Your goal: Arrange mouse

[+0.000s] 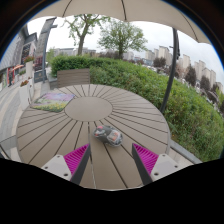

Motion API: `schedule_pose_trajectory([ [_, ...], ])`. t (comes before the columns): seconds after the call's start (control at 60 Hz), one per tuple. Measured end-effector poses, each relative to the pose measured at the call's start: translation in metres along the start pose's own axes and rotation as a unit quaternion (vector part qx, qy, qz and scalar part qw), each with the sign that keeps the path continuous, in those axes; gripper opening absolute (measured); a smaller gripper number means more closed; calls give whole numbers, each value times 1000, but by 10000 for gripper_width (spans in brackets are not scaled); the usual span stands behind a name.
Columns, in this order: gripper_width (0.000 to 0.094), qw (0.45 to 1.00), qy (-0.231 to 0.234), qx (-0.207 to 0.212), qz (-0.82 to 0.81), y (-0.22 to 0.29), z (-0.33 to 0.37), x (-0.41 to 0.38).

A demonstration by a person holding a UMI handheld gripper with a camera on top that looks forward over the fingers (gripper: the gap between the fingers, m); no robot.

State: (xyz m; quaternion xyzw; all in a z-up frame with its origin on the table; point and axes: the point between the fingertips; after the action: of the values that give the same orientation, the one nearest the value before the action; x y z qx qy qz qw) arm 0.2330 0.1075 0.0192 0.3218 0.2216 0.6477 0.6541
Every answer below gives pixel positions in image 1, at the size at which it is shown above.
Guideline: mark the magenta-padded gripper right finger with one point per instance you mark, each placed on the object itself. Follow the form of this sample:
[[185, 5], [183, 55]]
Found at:
[[165, 165]]

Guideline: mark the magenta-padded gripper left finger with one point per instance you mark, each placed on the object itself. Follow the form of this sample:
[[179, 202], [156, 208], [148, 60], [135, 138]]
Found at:
[[56, 165]]

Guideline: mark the grey transparent computer mouse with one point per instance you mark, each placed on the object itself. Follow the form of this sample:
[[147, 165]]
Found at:
[[108, 135]]

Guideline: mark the flower-print mouse pad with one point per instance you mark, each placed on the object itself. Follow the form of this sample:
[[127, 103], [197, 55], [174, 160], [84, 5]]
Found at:
[[53, 101]]

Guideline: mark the low white flower planter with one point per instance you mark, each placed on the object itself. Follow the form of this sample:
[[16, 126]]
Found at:
[[25, 96]]

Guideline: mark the green trimmed hedge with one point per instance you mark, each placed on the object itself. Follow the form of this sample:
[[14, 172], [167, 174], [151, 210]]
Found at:
[[140, 86]]

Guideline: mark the brown slatted wooden chair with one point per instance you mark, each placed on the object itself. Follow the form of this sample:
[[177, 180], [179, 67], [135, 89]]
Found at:
[[73, 78]]

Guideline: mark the dark curved parasol pole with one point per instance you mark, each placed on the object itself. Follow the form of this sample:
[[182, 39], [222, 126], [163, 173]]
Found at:
[[172, 66]]

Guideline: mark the tall white flower planter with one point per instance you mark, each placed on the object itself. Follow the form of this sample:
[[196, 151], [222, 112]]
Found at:
[[29, 70]]

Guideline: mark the distant apartment buildings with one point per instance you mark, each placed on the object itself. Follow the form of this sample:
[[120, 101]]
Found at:
[[164, 53]]

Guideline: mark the grey shopfront building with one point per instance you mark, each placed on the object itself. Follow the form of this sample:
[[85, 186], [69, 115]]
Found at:
[[13, 53]]

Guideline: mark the grey sign pylon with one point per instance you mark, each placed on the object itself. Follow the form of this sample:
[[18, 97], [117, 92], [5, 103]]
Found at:
[[41, 43]]

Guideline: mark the sparse-leaved tree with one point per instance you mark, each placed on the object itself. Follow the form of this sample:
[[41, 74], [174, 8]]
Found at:
[[81, 43]]

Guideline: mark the full leafy tree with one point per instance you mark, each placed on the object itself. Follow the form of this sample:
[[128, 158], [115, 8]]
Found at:
[[121, 36]]

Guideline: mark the beige parasol canopy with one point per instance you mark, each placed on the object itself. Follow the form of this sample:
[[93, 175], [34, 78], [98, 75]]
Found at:
[[100, 6]]

